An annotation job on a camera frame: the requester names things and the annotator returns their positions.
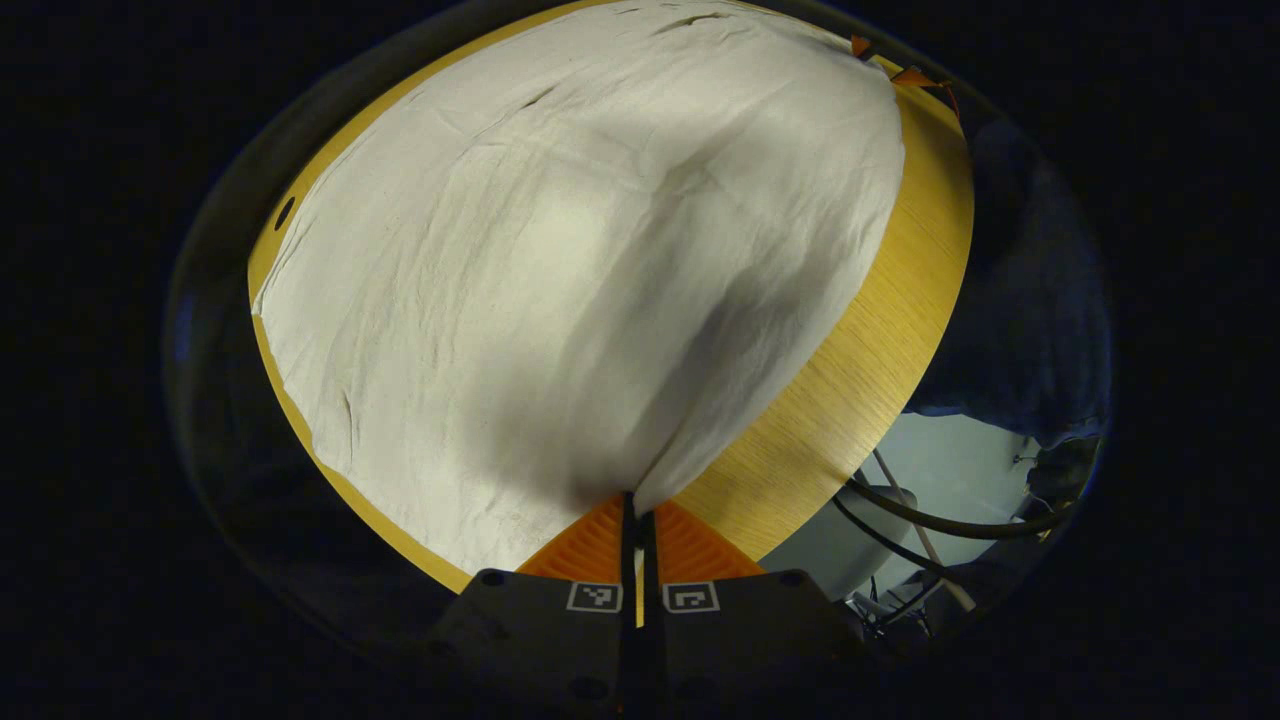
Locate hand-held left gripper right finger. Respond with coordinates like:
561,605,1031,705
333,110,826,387
640,498,873,717

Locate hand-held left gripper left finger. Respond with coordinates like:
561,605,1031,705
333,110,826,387
425,490,639,717

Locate white jeans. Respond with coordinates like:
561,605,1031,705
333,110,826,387
252,0,907,576

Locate beige rod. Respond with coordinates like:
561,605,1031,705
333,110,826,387
871,448,979,613

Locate person's dark blue clothing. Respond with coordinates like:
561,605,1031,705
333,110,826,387
905,115,1113,449

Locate thin black cable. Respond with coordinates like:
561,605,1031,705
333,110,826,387
830,494,966,583

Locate thick black cable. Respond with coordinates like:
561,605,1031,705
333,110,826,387
840,476,1079,542

